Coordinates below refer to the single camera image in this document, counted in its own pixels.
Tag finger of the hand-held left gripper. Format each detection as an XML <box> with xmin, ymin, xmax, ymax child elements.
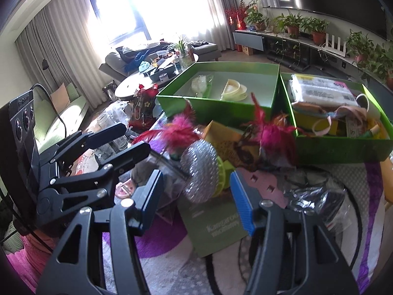
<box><xmin>38</xmin><ymin>143</ymin><xmax>152</xmax><ymax>214</ymax></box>
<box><xmin>51</xmin><ymin>123</ymin><xmax>127</xmax><ymax>168</ymax></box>

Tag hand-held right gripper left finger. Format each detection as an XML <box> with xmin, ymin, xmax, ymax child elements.
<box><xmin>36</xmin><ymin>169</ymin><xmax>165</xmax><ymax>295</ymax></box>

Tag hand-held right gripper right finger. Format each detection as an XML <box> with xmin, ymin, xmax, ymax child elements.
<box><xmin>230</xmin><ymin>171</ymin><xmax>360</xmax><ymax>295</ymax></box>

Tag silver spiked brush green handle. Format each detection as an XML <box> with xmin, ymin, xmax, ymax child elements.
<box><xmin>180</xmin><ymin>139</ymin><xmax>234</xmax><ymax>204</ymax></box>

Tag large green cardboard box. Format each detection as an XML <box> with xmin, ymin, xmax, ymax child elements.
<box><xmin>156</xmin><ymin>61</ymin><xmax>281</xmax><ymax>127</ymax></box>

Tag cream round rolls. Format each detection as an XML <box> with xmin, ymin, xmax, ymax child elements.
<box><xmin>220</xmin><ymin>79</ymin><xmax>248</xmax><ymax>101</ymax></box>

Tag glass jar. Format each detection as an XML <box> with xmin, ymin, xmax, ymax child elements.
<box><xmin>96</xmin><ymin>111</ymin><xmax>112</xmax><ymax>127</ymax></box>

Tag pink perforated strip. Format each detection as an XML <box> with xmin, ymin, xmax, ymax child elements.
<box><xmin>236</xmin><ymin>167</ymin><xmax>290</xmax><ymax>210</ymax></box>

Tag green booklet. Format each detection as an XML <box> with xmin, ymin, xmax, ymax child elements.
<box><xmin>177</xmin><ymin>199</ymin><xmax>251</xmax><ymax>258</ymax></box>

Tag small round stool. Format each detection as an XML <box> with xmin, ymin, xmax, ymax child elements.
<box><xmin>102</xmin><ymin>81</ymin><xmax>119</xmax><ymax>103</ymax></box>

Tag green sofa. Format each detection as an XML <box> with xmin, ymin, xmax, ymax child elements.
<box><xmin>30</xmin><ymin>82</ymin><xmax>90</xmax><ymax>148</ymax></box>

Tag red gift bag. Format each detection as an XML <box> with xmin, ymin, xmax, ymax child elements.
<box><xmin>128</xmin><ymin>83</ymin><xmax>159</xmax><ymax>127</ymax></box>

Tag pink feather toy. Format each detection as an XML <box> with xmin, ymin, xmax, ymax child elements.
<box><xmin>242</xmin><ymin>93</ymin><xmax>297</xmax><ymax>167</ymax></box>
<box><xmin>131</xmin><ymin>102</ymin><xmax>202</xmax><ymax>161</ymax></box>

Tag round dark coffee table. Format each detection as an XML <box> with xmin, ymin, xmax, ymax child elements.
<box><xmin>114</xmin><ymin>53</ymin><xmax>200</xmax><ymax>101</ymax></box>

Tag beige cushion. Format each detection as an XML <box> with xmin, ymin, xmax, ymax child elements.
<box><xmin>50</xmin><ymin>82</ymin><xmax>73</xmax><ymax>105</ymax></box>

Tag yellow patterned box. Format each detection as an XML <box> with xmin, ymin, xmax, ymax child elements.
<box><xmin>203</xmin><ymin>121</ymin><xmax>262</xmax><ymax>173</ymax></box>

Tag purple white printed blanket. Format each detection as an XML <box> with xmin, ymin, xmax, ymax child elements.
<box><xmin>101</xmin><ymin>160</ymin><xmax>393</xmax><ymax>295</ymax></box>

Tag black item in clear bag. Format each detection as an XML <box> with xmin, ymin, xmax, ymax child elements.
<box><xmin>282</xmin><ymin>171</ymin><xmax>348</xmax><ymax>232</ymax></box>

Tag black tray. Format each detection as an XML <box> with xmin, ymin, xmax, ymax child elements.
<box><xmin>144</xmin><ymin>65</ymin><xmax>176</xmax><ymax>82</ymax></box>

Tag blue cloth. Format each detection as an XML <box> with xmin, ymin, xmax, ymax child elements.
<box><xmin>124</xmin><ymin>48</ymin><xmax>154</xmax><ymax>72</ymax></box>

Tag black floor lamp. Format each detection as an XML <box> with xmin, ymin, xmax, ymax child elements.
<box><xmin>41</xmin><ymin>58</ymin><xmax>59</xmax><ymax>90</ymax></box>

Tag grey curtain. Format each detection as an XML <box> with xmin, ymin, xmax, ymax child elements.
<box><xmin>199</xmin><ymin>0</ymin><xmax>238</xmax><ymax>53</ymax></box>
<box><xmin>15</xmin><ymin>0</ymin><xmax>107</xmax><ymax>105</ymax></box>

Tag green box with items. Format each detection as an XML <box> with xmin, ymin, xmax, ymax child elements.
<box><xmin>279</xmin><ymin>72</ymin><xmax>393</xmax><ymax>165</ymax></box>

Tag pink fluffy garment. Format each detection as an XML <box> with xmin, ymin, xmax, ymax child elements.
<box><xmin>2</xmin><ymin>233</ymin><xmax>62</xmax><ymax>295</ymax></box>

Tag spider plant in glass vase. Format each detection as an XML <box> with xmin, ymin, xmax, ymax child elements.
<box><xmin>167</xmin><ymin>35</ymin><xmax>193</xmax><ymax>67</ymax></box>

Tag pink ribbon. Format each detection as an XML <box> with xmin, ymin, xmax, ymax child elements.
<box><xmin>311</xmin><ymin>105</ymin><xmax>369</xmax><ymax>138</ymax></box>

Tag grey sofa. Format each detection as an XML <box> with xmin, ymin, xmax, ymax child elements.
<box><xmin>98</xmin><ymin>41</ymin><xmax>219</xmax><ymax>79</ymax></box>

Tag window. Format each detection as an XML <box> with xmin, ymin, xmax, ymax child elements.
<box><xmin>84</xmin><ymin>0</ymin><xmax>216</xmax><ymax>47</ymax></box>

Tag white wrapped packet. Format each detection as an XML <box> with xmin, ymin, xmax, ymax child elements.
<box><xmin>289</xmin><ymin>74</ymin><xmax>359</xmax><ymax>107</ymax></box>

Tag white paper cup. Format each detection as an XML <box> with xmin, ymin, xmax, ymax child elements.
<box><xmin>355</xmin><ymin>93</ymin><xmax>382</xmax><ymax>119</ymax></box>

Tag grey television cabinet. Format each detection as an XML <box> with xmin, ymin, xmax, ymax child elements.
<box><xmin>232</xmin><ymin>29</ymin><xmax>393</xmax><ymax>90</ymax></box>

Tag red flower arrangement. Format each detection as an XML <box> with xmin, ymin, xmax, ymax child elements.
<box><xmin>224</xmin><ymin>1</ymin><xmax>256</xmax><ymax>31</ymax></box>

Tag white router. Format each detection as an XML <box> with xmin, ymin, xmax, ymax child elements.
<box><xmin>325</xmin><ymin>33</ymin><xmax>347</xmax><ymax>57</ymax></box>

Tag row of potted plants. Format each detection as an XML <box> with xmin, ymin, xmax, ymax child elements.
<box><xmin>245</xmin><ymin>5</ymin><xmax>393</xmax><ymax>90</ymax></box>

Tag black cable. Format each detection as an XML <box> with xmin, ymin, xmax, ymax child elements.
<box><xmin>31</xmin><ymin>83</ymin><xmax>69</xmax><ymax>138</ymax></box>

